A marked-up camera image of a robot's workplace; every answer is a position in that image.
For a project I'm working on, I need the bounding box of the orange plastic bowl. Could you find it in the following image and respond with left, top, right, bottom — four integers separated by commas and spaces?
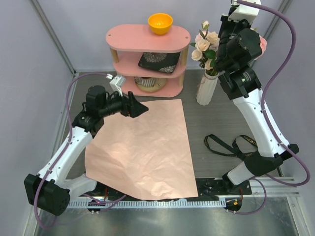
148, 13, 173, 35

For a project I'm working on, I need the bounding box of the aluminium rail frame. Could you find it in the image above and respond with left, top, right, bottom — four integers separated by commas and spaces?
31, 177, 301, 208

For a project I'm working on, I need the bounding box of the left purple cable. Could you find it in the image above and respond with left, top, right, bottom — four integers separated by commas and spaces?
33, 72, 127, 230

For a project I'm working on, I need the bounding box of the black floral square plate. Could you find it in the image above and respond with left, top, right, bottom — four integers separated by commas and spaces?
138, 52, 181, 73

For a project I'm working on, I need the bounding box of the white ribbed ceramic vase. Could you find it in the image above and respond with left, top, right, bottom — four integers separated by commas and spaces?
196, 72, 218, 106

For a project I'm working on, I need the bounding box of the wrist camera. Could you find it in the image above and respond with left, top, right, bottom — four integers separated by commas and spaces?
106, 74, 126, 96
228, 0, 259, 25

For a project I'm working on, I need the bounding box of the pale pink flower stem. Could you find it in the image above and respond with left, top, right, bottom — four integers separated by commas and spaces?
201, 20, 210, 31

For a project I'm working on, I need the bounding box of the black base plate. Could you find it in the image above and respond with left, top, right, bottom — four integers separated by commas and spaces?
86, 178, 252, 201

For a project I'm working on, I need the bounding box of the black ribbon with gold text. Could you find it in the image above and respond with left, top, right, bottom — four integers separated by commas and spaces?
204, 134, 258, 161

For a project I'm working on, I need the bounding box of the pink wrapping paper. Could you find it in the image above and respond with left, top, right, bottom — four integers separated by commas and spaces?
85, 99, 198, 200

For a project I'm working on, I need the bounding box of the peach and orange flower bunch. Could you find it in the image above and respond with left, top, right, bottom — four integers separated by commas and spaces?
190, 31, 220, 76

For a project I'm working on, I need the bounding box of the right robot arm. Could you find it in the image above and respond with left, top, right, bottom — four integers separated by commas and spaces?
215, 14, 299, 194

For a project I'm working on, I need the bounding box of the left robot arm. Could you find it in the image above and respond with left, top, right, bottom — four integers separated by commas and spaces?
24, 86, 149, 216

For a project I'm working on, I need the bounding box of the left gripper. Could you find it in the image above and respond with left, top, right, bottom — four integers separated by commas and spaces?
99, 88, 148, 118

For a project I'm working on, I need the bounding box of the pink three-tier shelf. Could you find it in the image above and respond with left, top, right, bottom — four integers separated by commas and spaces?
106, 24, 190, 98

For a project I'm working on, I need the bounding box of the light pink rose spray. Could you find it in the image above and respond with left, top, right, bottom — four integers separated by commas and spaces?
254, 35, 267, 60

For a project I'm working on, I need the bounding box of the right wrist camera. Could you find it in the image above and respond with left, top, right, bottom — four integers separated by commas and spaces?
228, 0, 259, 25

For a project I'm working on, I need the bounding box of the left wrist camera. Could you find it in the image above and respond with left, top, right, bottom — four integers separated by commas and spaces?
106, 74, 126, 96

